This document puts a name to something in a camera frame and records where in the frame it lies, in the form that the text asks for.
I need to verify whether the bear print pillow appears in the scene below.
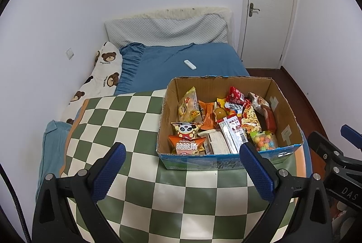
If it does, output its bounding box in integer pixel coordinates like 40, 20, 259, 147
61, 42, 123, 124

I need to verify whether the yellow cheese ramen packet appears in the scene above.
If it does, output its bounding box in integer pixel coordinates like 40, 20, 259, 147
216, 98, 263, 135

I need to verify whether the green white checkered blanket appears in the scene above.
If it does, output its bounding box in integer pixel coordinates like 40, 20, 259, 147
59, 88, 307, 243

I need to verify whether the orange jelly cup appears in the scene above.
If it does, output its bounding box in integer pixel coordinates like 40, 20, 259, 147
213, 102, 228, 122

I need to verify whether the orange panda snack bag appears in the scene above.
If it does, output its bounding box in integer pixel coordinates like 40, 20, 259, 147
168, 136, 206, 155

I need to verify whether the cardboard box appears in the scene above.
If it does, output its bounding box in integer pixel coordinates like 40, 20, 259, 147
157, 77, 304, 171

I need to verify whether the door handle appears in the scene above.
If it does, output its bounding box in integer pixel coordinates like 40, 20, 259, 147
248, 2, 260, 17

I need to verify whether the red white spicy strip packet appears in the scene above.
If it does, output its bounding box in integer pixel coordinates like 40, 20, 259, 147
217, 115, 248, 154

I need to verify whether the black cable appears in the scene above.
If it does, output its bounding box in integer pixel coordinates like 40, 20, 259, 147
0, 163, 33, 243

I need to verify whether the wall socket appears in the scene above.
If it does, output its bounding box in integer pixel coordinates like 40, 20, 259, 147
66, 48, 74, 60

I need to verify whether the white door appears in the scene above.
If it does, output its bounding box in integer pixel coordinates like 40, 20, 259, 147
238, 0, 298, 69

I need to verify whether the white quilted pillow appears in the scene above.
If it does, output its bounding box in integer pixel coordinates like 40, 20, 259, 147
104, 7, 234, 47

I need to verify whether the colourful candy balls bag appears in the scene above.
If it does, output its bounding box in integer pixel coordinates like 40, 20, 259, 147
250, 131, 279, 152

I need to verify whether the white remote control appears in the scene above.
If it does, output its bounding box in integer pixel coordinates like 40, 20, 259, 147
184, 60, 196, 70

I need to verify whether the dark red snack packet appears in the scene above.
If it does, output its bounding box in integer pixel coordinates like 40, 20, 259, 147
261, 105, 277, 134

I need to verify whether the light blue blanket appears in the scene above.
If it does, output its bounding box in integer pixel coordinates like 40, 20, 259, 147
36, 120, 72, 200

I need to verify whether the orange snack packet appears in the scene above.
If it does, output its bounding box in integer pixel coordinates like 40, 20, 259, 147
199, 100, 217, 130

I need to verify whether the yellow panda snack bag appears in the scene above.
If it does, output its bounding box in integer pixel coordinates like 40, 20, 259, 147
171, 122, 203, 140

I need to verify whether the red triangular snack packet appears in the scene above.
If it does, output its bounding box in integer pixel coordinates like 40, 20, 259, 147
226, 86, 245, 106

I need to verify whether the clear yellow pastry bag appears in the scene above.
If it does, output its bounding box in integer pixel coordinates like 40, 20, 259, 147
178, 87, 202, 122

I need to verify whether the white cookie snack bag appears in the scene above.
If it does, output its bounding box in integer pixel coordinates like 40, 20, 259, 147
248, 92, 271, 114

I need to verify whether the blue bed sheet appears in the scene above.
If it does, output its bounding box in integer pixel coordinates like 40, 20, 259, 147
115, 42, 249, 95

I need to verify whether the white wrapped cracker pack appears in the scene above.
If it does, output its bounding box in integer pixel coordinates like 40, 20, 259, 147
198, 129, 230, 155

